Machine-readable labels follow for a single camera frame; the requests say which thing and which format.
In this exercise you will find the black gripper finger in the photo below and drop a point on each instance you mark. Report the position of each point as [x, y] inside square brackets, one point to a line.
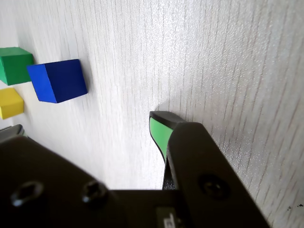
[13, 131]

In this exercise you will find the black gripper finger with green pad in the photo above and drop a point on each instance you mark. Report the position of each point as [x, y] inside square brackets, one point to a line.
[160, 133]

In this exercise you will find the green cube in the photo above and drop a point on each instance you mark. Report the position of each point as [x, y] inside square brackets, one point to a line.
[14, 69]

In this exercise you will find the yellow cube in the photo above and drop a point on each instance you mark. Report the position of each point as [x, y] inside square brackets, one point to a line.
[9, 104]

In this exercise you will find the blue cube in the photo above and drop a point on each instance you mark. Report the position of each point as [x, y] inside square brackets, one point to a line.
[61, 80]

